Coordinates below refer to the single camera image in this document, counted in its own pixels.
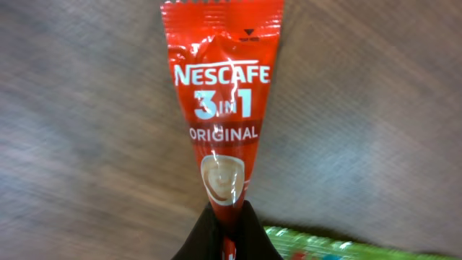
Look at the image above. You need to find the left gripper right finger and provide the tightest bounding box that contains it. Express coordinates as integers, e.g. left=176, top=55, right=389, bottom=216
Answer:
left=235, top=201, right=283, bottom=260

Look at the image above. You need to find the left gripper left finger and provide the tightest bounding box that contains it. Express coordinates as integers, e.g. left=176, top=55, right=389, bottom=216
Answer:
left=172, top=203, right=224, bottom=260

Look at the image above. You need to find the Haribo gummy candy bag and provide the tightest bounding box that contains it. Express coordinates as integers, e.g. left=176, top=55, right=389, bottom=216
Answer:
left=264, top=226, right=457, bottom=260

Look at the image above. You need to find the red Nescafe coffee stick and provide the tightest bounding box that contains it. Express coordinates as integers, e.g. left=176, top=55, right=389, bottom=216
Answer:
left=160, top=0, right=284, bottom=259

